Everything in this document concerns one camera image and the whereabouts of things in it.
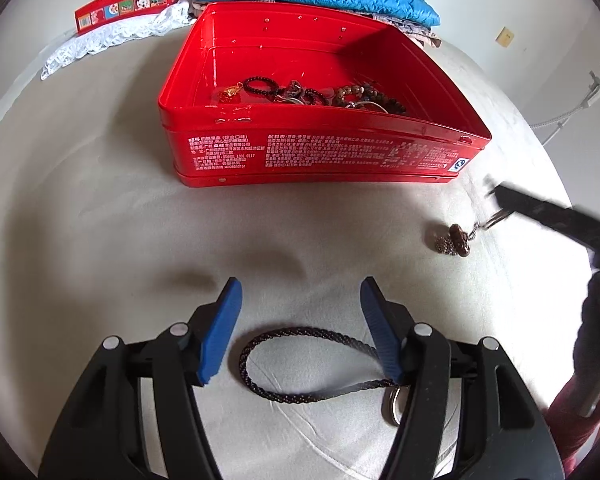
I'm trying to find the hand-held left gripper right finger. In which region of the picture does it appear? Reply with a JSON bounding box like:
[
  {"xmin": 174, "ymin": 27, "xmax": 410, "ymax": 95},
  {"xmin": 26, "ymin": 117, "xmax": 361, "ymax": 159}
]
[{"xmin": 360, "ymin": 276, "xmax": 565, "ymax": 480}]

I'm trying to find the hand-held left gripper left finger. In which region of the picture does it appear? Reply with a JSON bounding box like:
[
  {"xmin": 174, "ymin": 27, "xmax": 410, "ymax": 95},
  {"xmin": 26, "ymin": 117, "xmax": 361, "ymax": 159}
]
[{"xmin": 39, "ymin": 277, "xmax": 243, "ymax": 480}]

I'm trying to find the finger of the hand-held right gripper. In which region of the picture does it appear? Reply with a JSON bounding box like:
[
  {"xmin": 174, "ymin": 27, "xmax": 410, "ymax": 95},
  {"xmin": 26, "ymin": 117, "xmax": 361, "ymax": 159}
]
[{"xmin": 484, "ymin": 174, "xmax": 600, "ymax": 257}]

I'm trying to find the black braided cord necklace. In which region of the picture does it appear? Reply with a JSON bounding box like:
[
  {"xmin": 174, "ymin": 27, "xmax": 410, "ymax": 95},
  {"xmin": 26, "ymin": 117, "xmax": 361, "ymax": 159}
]
[{"xmin": 237, "ymin": 326, "xmax": 409, "ymax": 427}]

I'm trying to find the multicolour bead bracelet with charm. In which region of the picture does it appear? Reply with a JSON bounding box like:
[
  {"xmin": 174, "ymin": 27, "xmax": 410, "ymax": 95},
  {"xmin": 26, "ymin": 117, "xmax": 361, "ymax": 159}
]
[{"xmin": 426, "ymin": 215, "xmax": 503, "ymax": 259}]

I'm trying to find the red tin box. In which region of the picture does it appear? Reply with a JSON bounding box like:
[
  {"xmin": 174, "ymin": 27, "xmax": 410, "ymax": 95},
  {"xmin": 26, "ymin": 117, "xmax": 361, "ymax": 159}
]
[{"xmin": 157, "ymin": 2, "xmax": 493, "ymax": 189}]

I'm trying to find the brown wooden bead bracelet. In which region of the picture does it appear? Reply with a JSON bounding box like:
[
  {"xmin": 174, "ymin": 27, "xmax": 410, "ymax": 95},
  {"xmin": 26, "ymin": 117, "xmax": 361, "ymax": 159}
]
[{"xmin": 332, "ymin": 82, "xmax": 409, "ymax": 115}]

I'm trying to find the gold pendant bead necklace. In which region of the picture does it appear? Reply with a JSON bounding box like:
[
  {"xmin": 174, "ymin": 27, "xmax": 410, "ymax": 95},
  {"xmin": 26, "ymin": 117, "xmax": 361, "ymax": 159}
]
[{"xmin": 217, "ymin": 76, "xmax": 281, "ymax": 106}]

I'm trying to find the white lace cloth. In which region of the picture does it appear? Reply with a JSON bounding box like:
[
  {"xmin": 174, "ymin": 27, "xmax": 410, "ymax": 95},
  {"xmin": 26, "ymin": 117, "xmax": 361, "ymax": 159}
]
[{"xmin": 40, "ymin": 1, "xmax": 197, "ymax": 81}]

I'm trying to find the red tin lid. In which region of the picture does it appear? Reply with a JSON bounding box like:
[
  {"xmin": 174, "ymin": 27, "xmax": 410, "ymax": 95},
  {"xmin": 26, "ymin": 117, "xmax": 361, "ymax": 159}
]
[{"xmin": 74, "ymin": 0, "xmax": 194, "ymax": 37}]

